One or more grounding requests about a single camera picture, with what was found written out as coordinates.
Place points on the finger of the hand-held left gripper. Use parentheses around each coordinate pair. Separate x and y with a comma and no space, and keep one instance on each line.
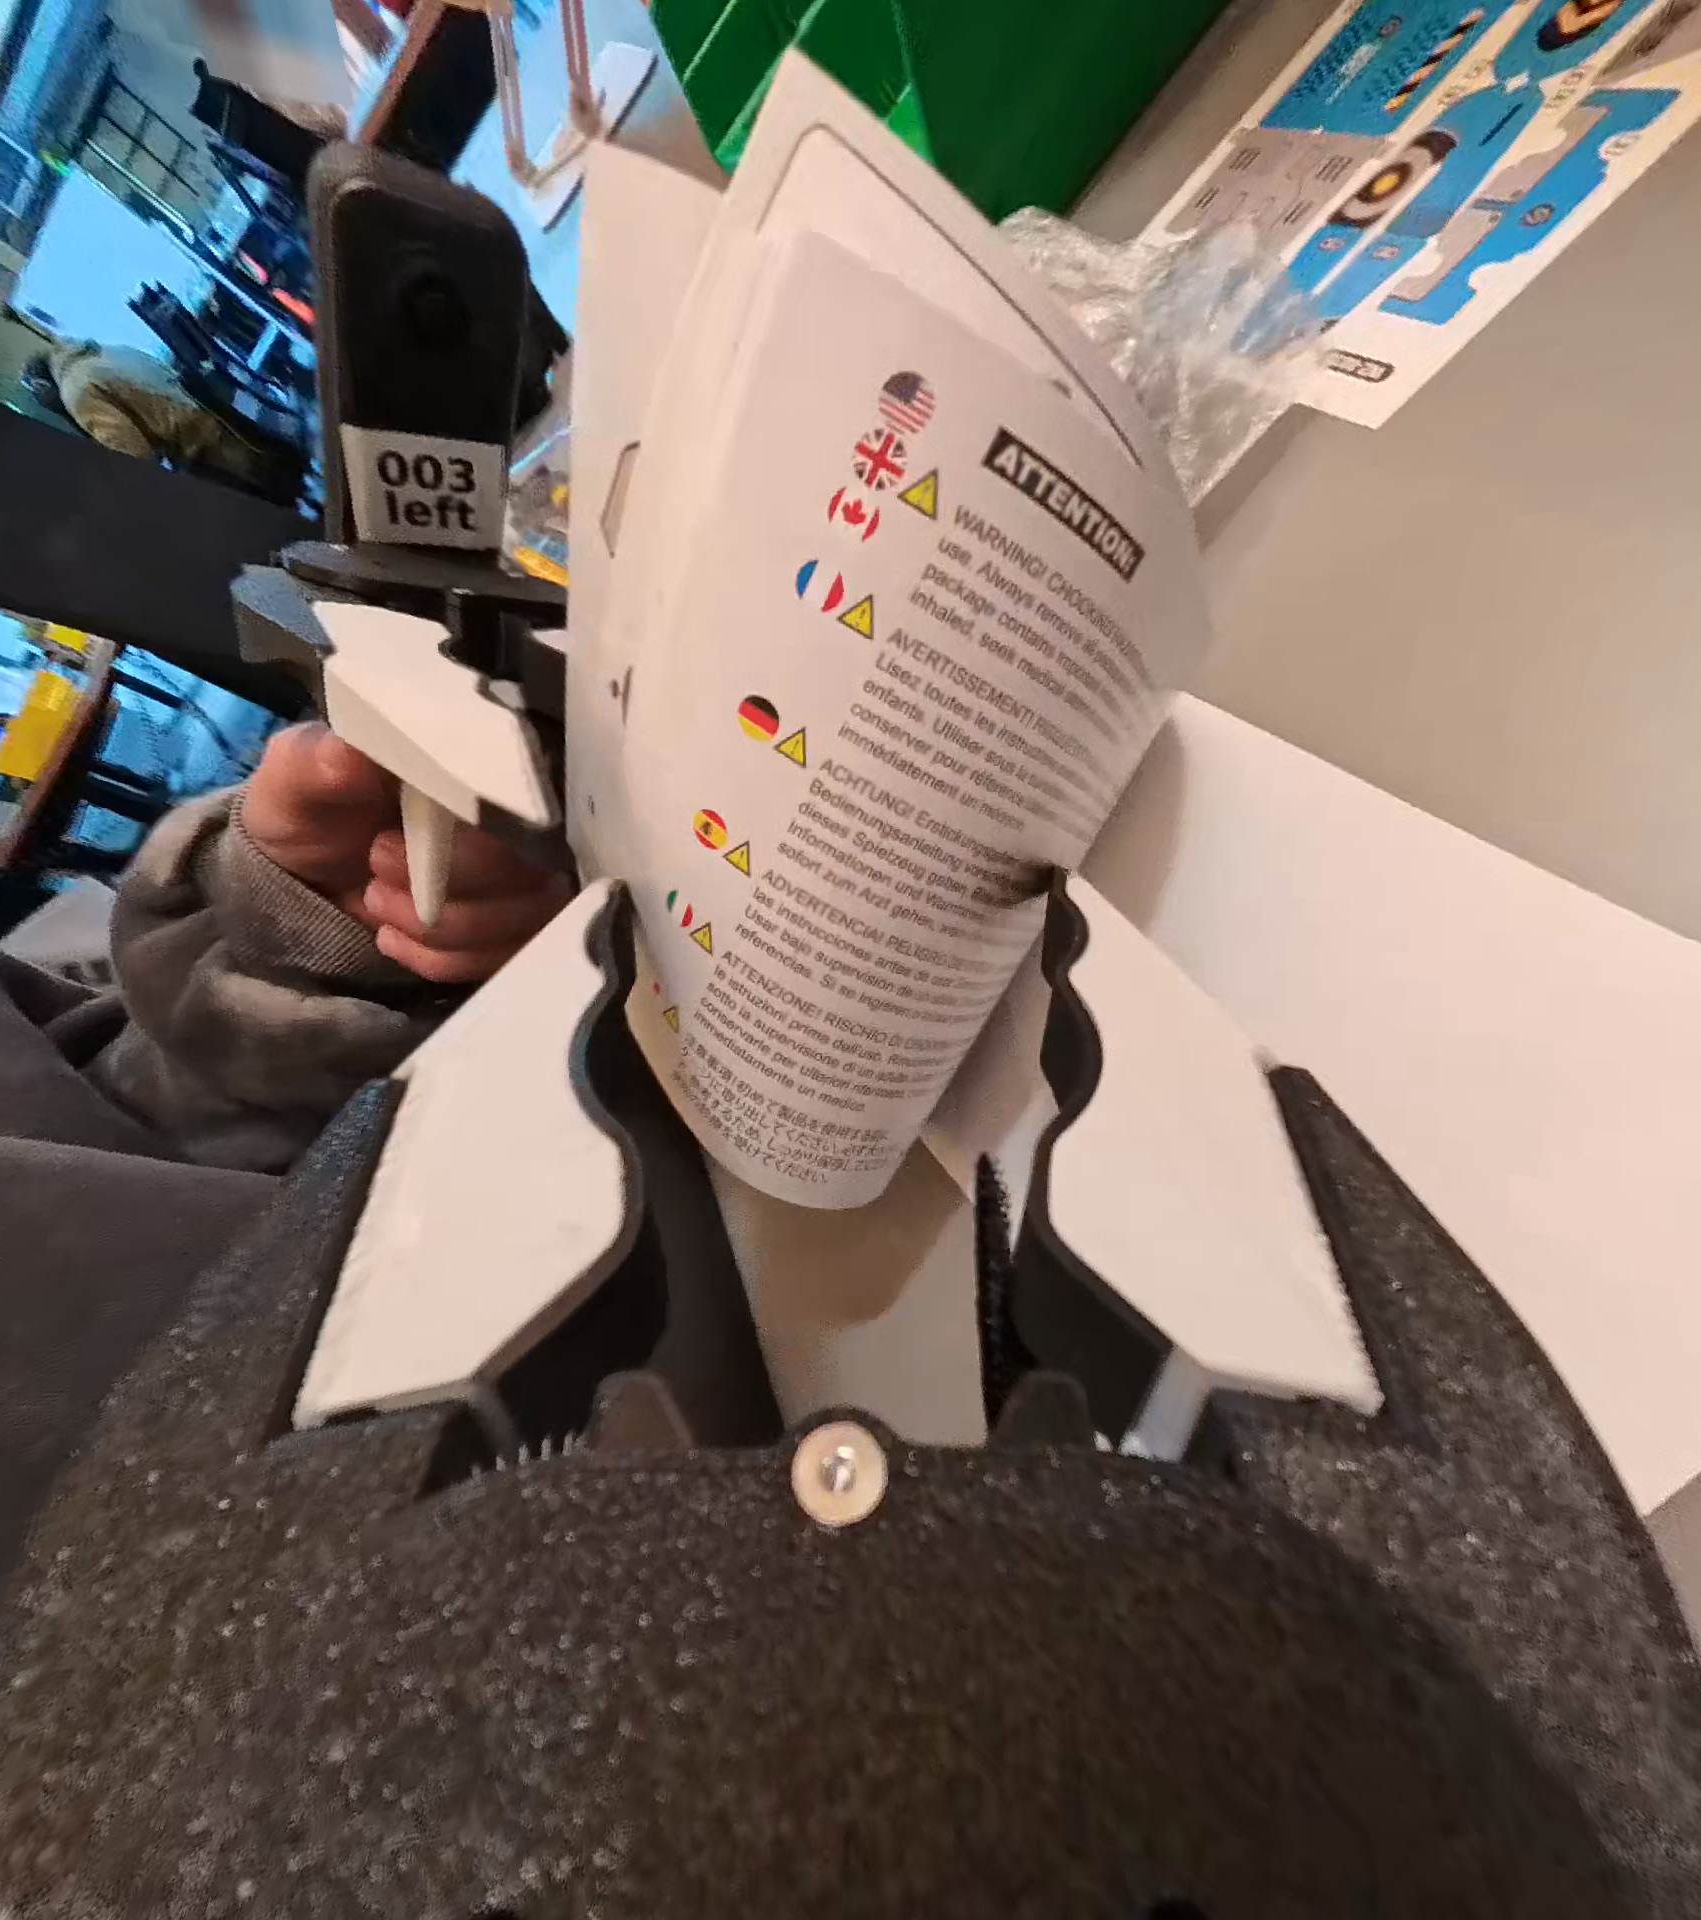
(431,705)

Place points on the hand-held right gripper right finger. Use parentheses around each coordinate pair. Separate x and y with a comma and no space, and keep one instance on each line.
(1208,1214)

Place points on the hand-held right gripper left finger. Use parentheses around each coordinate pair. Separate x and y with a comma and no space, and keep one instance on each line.
(474,1201)

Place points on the small blue leaflet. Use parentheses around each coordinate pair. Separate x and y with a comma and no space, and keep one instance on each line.
(940,675)

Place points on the clear bubble wrap bag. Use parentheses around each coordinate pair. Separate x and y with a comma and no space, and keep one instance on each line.
(1180,345)

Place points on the blue sticker sheet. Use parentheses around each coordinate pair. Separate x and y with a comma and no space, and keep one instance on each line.
(1466,181)

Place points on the person's left forearm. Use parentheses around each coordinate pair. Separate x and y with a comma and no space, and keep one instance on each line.
(220,1020)

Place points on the person's left hand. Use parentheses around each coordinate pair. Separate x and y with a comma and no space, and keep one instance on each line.
(325,811)

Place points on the green plastic bin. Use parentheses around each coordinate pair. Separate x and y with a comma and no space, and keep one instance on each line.
(940,90)

